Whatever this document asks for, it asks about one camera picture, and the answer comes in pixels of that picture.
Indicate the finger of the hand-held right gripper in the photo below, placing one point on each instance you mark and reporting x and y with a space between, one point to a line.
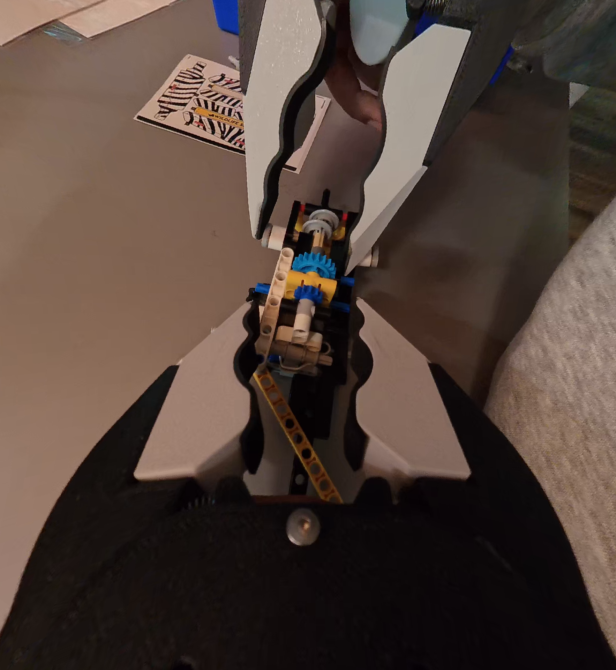
276 78
418 94

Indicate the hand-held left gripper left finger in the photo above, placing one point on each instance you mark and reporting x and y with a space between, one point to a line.
193 418

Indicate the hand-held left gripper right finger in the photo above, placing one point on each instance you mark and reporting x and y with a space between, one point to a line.
412 418

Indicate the black yellow lego vehicle model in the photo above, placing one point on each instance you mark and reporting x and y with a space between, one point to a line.
308 285

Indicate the person's right forearm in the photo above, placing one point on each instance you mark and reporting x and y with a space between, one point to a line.
575 36

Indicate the small grey lego piece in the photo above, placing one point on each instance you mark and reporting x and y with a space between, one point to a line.
233 58

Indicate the person's right hand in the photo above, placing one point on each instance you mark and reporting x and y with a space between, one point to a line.
350 86

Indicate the blue plastic bin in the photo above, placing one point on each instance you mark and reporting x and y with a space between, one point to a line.
227 18

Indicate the zebra striped sticker sheet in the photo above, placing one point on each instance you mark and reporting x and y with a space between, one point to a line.
193 99

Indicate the grey fabric cushion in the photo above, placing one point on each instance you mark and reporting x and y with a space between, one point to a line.
575 418

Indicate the printed paper sheet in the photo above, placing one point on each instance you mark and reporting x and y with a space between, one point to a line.
20 18

